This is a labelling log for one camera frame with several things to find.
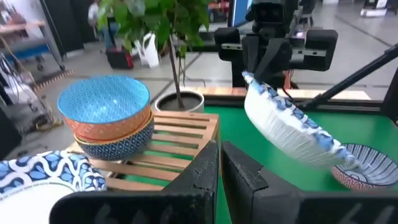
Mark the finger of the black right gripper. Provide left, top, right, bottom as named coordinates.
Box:
left=254, top=39, right=292, bottom=83
left=242, top=36, right=265, bottom=77

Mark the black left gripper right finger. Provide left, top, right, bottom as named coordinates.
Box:
left=221, top=141, right=398, bottom=224

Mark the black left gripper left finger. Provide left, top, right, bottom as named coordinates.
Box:
left=49, top=139, right=220, bottom=224

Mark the wooden arm base board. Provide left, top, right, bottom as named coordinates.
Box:
left=186, top=86, right=373, bottom=101

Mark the slatted bamboo shelf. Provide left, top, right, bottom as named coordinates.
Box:
left=63, top=110, right=221, bottom=192

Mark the blue screen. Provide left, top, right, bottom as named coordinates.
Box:
left=229, top=0, right=253, bottom=28

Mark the black diagonal strut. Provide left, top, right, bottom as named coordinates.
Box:
left=298, top=43, right=398, bottom=110

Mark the white plant pot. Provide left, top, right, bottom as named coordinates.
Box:
left=154, top=90, right=205, bottom=113

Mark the red zigzag-pattern ceramic bowl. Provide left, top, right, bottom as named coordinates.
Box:
left=331, top=142, right=398, bottom=190

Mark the white watering can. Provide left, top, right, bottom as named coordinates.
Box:
left=132, top=30, right=160, bottom=69

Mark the green leafy potted tree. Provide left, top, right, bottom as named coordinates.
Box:
left=96, top=0, right=214, bottom=110

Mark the red and black bag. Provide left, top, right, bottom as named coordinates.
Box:
left=105, top=46, right=134, bottom=70

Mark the person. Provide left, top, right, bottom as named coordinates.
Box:
left=88, top=0, right=121, bottom=49

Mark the metal workbench with blue bin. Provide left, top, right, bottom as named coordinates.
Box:
left=0, top=20, right=66, bottom=72

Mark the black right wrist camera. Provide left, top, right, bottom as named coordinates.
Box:
left=250, top=1, right=285, bottom=27

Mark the black metal rig frame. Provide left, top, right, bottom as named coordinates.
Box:
left=201, top=67, right=398, bottom=125

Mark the striped floor cable cover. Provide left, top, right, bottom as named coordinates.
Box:
left=32, top=68, right=74, bottom=91

